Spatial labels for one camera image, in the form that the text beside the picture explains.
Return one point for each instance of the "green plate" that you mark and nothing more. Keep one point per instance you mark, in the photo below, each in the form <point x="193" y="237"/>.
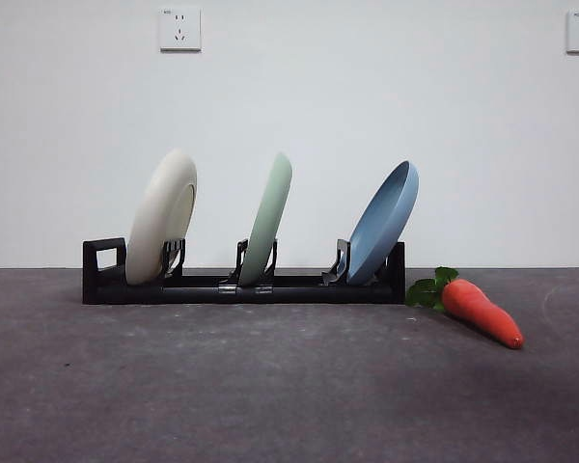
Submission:
<point x="265" y="217"/>

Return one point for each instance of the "orange carrot with green leaves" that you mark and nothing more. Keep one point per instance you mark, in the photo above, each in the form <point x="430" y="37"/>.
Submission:
<point x="482" y="318"/>

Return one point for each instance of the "black plate rack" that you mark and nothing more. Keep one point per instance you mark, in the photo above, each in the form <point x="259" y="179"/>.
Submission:
<point x="318" y="294"/>

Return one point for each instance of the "blue plate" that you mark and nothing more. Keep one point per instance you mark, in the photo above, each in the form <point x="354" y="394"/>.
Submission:
<point x="376" y="231"/>

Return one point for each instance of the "cream white plate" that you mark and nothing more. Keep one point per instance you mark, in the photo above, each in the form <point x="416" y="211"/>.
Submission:
<point x="154" y="217"/>

